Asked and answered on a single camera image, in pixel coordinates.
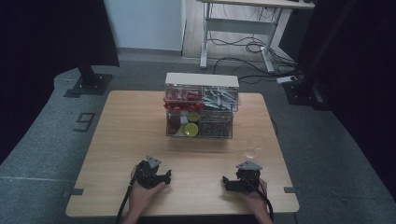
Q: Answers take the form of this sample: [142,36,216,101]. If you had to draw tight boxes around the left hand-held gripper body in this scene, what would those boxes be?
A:
[134,154,163,190]

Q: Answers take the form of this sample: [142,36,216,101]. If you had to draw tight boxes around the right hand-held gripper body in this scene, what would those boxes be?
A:
[235,160,263,192]

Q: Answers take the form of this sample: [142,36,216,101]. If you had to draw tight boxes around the clear glass cup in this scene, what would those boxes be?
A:
[243,134,267,160]

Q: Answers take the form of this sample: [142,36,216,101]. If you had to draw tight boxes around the yellow-green round capsule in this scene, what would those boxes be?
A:
[183,122,200,137]
[186,111,202,123]

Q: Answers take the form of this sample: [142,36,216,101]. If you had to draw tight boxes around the clear drawer organizer white lid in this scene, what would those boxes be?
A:
[163,72,240,140]

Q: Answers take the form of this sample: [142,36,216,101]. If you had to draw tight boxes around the person's left hand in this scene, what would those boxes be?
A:
[127,164,166,217]

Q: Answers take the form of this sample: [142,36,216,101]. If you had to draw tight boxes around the person's right hand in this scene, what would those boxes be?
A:
[238,178,271,217]

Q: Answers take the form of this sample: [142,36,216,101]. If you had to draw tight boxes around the black tape strip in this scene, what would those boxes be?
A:
[283,186,304,197]
[63,188,85,199]

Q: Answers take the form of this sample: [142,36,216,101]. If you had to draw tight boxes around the dark brown capsule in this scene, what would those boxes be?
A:
[167,116,181,134]

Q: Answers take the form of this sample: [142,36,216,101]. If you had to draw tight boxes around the pile of dark packets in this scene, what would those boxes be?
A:
[199,113,233,138]

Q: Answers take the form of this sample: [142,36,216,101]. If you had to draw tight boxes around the pile of red packets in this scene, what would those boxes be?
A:
[163,87,204,113]

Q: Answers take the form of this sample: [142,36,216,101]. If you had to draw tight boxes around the black tape floor marker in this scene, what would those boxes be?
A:
[73,112,96,133]

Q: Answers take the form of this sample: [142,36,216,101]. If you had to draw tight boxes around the pile of grey packets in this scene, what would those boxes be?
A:
[202,87,239,111]

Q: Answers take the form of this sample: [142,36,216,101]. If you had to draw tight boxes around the white power strip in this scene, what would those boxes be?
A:
[276,75,297,85]

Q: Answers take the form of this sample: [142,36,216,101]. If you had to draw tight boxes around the black curtain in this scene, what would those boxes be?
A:
[278,0,396,202]
[0,0,120,164]

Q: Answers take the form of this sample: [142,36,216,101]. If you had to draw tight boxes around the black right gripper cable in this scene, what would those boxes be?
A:
[247,177,275,222]

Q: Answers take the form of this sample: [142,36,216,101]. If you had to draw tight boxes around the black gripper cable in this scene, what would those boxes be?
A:
[115,174,138,224]
[247,177,275,222]

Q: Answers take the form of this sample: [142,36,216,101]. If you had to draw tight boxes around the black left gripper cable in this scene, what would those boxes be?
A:
[115,174,138,224]

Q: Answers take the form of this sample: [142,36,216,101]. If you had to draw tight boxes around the black metal stand frame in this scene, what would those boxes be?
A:
[282,0,359,112]

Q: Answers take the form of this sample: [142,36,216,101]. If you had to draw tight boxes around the black stand with base plate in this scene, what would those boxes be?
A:
[64,55,114,98]

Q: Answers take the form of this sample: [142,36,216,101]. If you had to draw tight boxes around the long black floor cable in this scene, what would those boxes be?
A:
[212,57,304,84]

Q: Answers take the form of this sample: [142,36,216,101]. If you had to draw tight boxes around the coiled black floor cables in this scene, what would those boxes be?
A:
[207,31,297,68]

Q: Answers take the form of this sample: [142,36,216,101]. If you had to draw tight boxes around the white frame desk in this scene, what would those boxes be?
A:
[195,0,316,75]

